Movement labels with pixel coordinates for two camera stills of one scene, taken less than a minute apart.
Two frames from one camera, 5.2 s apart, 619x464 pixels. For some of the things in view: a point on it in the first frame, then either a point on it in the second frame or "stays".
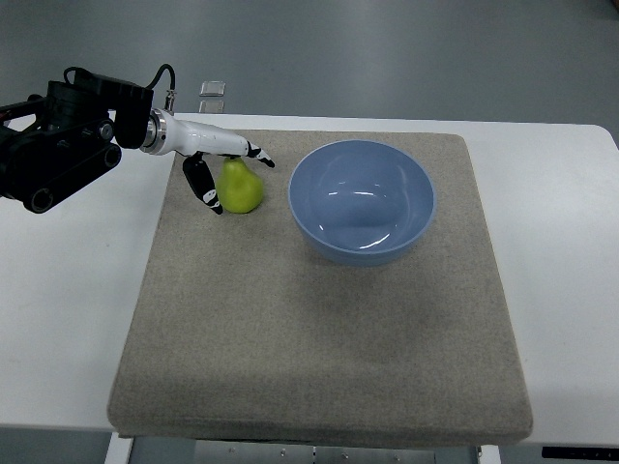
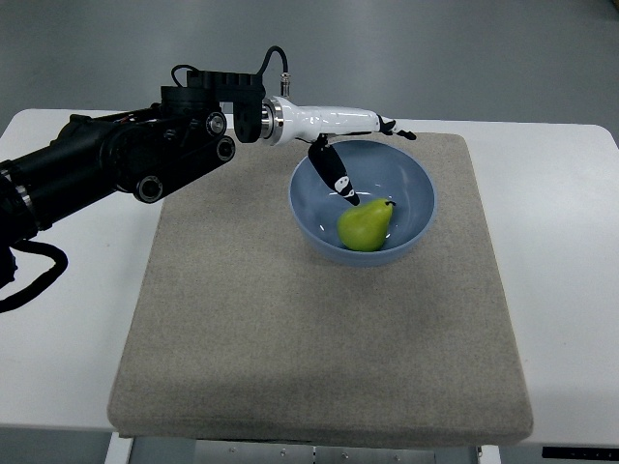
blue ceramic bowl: [362, 202] stays
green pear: [239, 190] → [366, 228]
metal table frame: [121, 449] stays
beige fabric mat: [242, 337] stays
